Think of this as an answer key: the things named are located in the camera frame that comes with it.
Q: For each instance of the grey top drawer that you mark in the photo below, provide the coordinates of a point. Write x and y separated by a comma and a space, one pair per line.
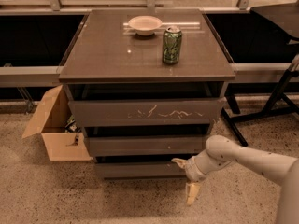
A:
146, 112

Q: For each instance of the open cardboard box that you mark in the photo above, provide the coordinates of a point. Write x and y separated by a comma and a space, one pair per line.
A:
49, 120

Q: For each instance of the grey middle drawer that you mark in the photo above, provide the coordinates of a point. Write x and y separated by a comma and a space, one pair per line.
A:
144, 145

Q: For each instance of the grey drawer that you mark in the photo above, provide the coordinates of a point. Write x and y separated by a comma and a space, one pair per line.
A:
144, 145
146, 112
139, 170

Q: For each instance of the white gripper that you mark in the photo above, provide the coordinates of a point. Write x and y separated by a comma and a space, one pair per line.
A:
192, 170

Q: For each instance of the grey drawer cabinet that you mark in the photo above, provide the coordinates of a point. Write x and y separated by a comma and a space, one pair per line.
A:
110, 61

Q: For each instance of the white bowl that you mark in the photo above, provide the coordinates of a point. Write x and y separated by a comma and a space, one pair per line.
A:
145, 25

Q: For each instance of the green soda can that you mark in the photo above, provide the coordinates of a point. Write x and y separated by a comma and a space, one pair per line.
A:
171, 44

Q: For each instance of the grey bottom drawer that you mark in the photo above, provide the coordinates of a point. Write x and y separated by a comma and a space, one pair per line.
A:
139, 170

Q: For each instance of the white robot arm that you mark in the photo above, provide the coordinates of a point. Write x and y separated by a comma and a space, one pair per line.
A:
220, 152

